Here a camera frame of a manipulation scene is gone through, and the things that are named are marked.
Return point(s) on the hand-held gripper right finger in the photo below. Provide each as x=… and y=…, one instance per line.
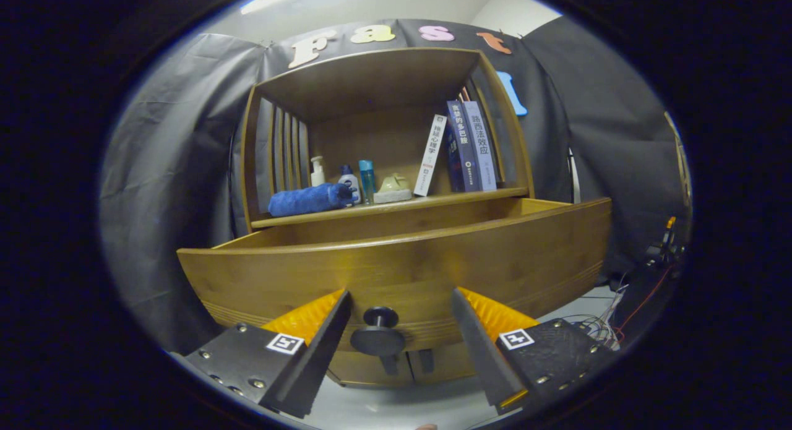
x=479, y=356

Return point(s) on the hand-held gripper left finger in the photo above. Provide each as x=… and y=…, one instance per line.
x=322, y=356

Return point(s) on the black round drawer knob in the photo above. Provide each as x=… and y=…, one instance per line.
x=378, y=340

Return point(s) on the wooden drawer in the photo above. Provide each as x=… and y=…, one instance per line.
x=396, y=269

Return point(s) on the wooden cabinet door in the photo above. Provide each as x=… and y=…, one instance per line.
x=451, y=362
x=356, y=373

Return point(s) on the wooden countertop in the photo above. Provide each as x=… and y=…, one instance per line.
x=396, y=206

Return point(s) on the wooden cabinet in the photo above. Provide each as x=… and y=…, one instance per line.
x=377, y=139

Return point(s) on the blue rolled towel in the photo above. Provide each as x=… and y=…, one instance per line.
x=306, y=200

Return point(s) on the white bottle with blue cap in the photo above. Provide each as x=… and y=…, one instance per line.
x=349, y=182

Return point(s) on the clear blue bottle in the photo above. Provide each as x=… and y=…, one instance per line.
x=367, y=182

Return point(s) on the white pump bottle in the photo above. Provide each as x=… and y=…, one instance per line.
x=318, y=176

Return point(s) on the white book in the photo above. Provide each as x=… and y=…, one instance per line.
x=430, y=154

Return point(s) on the pale grey-blue book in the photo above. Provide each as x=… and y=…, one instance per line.
x=484, y=148

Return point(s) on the dark blue book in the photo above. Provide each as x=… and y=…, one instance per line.
x=464, y=145

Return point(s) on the orange and black tool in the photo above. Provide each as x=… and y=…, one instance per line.
x=670, y=223

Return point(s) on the black backdrop cloth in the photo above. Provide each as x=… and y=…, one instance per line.
x=173, y=170

